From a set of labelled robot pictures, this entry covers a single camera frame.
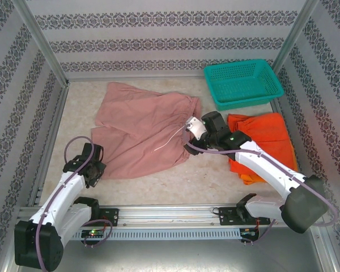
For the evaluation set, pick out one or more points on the red-orange shorts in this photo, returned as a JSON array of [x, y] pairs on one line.
[[266, 127]]

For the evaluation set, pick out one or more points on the pink shorts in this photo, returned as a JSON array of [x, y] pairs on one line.
[[136, 119]]

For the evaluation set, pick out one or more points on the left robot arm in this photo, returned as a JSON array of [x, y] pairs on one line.
[[59, 195]]

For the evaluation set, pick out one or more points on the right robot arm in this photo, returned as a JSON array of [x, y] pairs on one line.
[[272, 170]]

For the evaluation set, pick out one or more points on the small circuit board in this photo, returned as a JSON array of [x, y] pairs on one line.
[[93, 233], [249, 232]]

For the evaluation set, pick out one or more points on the teal plastic mesh basket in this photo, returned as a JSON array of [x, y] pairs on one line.
[[243, 85]]

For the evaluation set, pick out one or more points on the grey sheet metal panel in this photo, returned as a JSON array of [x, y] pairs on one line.
[[170, 255]]

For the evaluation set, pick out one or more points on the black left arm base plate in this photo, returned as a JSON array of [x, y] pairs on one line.
[[110, 215]]

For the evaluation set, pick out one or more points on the aluminium side rail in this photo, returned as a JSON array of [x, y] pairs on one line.
[[280, 110], [49, 141]]

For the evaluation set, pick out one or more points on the aluminium mounting rail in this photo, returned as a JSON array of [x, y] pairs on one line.
[[170, 211]]

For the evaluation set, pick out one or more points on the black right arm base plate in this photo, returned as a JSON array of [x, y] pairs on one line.
[[226, 216]]

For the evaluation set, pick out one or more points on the aluminium cross rail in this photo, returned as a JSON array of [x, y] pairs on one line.
[[130, 77]]

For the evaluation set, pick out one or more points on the aluminium frame post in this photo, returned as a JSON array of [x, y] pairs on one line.
[[42, 42], [296, 31]]

